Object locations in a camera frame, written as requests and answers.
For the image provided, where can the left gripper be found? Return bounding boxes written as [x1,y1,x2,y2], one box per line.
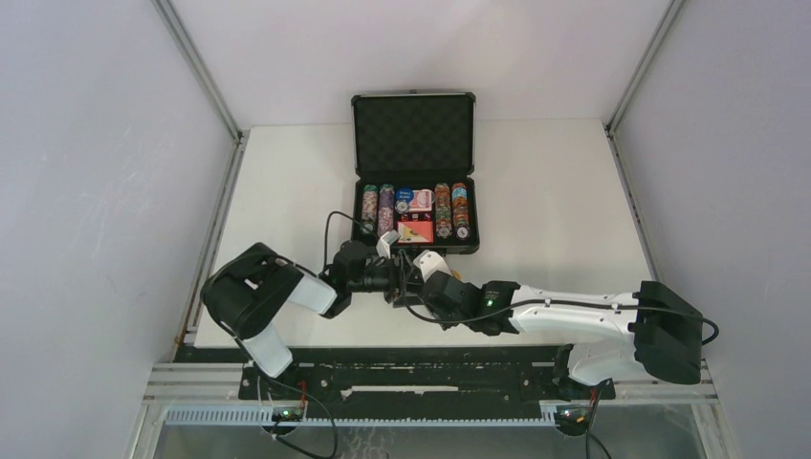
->
[348,250,424,308]

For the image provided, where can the red playing card box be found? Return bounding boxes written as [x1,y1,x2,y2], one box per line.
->
[397,221,434,245]

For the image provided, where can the black poker case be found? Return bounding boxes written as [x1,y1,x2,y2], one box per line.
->
[350,92,480,254]

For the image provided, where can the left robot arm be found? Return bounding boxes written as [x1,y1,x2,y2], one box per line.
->
[201,241,407,399]

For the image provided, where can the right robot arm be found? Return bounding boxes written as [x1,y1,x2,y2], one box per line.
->
[420,272,709,398]

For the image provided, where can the far left chip row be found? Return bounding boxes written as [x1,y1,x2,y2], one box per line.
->
[361,185,379,235]

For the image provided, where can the red dice in case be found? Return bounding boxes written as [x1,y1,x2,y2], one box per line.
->
[400,212,433,222]

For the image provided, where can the purple chip row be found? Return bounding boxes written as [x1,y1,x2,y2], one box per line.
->
[377,184,395,236]

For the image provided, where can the blue small blind button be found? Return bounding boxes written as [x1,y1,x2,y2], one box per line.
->
[394,187,414,214]

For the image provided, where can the red card deck in case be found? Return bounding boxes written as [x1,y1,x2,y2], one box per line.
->
[408,189,435,213]

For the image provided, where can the far right chip row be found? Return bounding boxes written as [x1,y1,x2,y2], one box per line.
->
[451,183,471,240]

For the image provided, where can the inner right chip row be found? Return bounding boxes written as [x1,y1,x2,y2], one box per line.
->
[434,183,452,238]

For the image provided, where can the right circuit board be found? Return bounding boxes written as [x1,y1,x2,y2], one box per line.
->
[554,407,589,425]

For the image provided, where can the circuit board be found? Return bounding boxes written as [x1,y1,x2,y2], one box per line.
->
[272,408,304,424]
[554,407,589,425]

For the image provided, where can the left circuit board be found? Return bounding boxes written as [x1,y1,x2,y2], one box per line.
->
[272,408,304,424]

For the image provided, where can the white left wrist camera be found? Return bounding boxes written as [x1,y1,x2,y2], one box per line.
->
[376,229,400,259]

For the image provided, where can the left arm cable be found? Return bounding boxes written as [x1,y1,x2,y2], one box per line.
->
[322,210,369,273]

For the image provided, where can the black mounting base plate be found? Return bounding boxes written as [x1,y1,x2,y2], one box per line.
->
[237,344,682,421]

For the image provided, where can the white slotted cable duct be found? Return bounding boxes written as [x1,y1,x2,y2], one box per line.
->
[163,404,559,427]

